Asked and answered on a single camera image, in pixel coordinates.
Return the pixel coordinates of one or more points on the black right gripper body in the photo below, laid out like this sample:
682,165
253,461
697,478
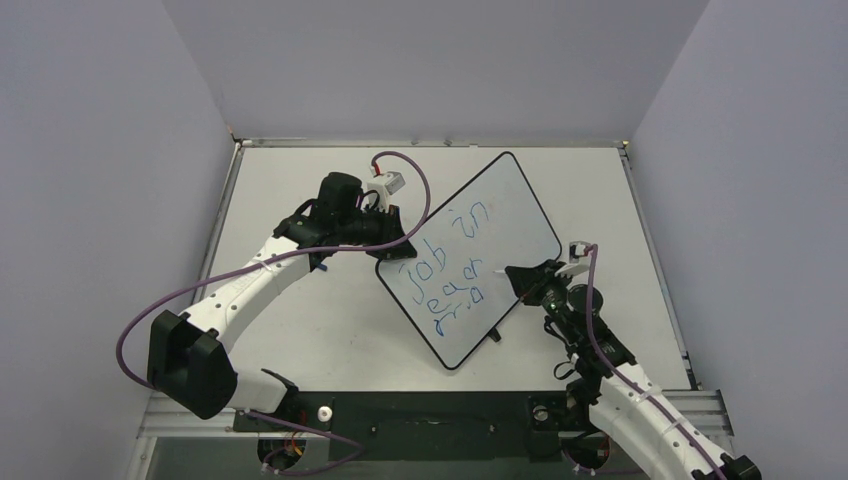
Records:
539,285

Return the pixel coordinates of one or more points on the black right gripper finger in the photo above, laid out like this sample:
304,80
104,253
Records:
548,267
525,282

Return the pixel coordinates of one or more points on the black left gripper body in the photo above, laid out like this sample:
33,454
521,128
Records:
374,228

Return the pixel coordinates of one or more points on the black framed whiteboard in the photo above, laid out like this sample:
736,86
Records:
449,291

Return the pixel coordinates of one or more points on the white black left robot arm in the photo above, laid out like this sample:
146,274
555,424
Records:
188,357

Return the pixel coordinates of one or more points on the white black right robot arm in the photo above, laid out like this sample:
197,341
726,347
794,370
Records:
613,393

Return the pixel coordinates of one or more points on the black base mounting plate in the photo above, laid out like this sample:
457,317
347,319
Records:
540,426

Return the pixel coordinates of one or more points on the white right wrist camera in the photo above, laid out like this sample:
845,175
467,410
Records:
576,255

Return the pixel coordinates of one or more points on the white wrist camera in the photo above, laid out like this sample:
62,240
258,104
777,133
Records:
385,184
576,255

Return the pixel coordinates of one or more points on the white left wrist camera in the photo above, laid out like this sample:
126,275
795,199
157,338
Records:
385,184

